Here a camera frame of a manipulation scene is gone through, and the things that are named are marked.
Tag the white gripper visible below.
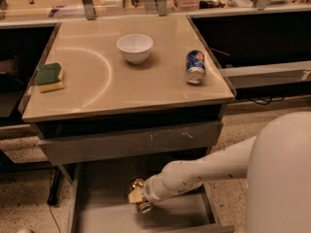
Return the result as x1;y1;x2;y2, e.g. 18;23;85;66
128;175;165;204

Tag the orange soda can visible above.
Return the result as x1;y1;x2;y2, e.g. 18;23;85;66
129;178;154;214

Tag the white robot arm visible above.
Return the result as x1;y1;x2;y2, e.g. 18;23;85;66
128;112;311;233

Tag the open middle drawer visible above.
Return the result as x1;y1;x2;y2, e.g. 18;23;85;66
67;150;234;233

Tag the closed top drawer front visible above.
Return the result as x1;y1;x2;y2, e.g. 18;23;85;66
39;120;223;165

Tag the grey drawer cabinet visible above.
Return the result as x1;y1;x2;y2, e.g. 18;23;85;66
17;14;236;233

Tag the blue soda can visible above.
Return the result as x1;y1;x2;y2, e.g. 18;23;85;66
186;50;206;84

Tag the green yellow sponge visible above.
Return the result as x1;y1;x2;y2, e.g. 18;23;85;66
34;63;63;93

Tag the white bowl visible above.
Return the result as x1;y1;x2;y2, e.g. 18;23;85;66
117;34;154;64

